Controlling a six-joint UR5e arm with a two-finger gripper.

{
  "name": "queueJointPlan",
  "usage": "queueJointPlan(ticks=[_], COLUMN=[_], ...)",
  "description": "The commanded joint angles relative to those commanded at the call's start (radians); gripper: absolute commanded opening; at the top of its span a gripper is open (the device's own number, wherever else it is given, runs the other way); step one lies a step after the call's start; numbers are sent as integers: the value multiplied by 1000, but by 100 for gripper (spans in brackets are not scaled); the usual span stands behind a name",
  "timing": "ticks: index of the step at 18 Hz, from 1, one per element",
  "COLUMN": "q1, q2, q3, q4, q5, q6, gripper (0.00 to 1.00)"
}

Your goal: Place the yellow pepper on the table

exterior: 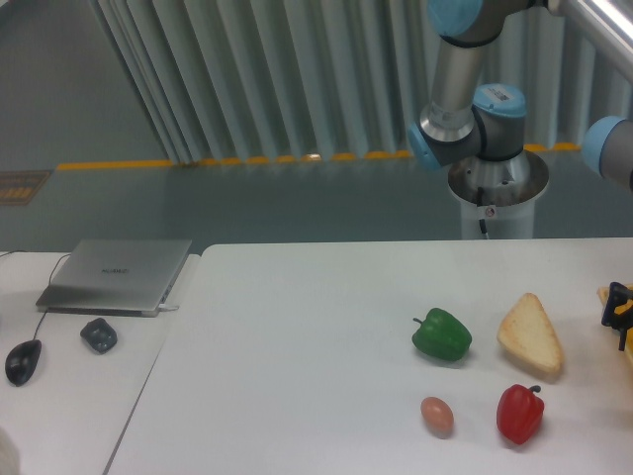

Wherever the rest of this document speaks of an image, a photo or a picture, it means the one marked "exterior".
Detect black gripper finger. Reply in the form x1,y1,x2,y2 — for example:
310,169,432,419
601,282,632,350

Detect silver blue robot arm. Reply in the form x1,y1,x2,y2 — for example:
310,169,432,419
407,1,632,351

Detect red bell pepper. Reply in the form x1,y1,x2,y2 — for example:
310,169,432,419
497,384,545,445

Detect green bell pepper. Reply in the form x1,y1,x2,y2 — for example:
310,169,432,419
411,308,473,362

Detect yellow wicker basket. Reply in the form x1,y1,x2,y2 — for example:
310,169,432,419
597,282,632,365

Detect toast bread slice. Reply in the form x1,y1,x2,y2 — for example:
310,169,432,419
497,293,565,376

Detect brown egg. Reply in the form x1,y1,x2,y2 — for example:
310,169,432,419
420,397,454,437

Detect white pleated curtain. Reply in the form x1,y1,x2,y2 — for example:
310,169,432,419
94,1,632,164

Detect silver closed laptop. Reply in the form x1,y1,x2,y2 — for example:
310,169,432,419
36,239,191,317

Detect black plastic clip object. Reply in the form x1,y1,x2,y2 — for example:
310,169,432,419
80,318,118,355

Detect black computer mouse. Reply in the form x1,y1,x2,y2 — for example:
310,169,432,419
5,338,42,387

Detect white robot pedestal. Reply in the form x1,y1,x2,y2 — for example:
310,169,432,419
448,151,550,239

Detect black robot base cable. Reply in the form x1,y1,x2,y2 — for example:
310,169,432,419
476,185,491,240

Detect black mouse cable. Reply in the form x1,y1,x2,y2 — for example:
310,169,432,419
32,252,73,342

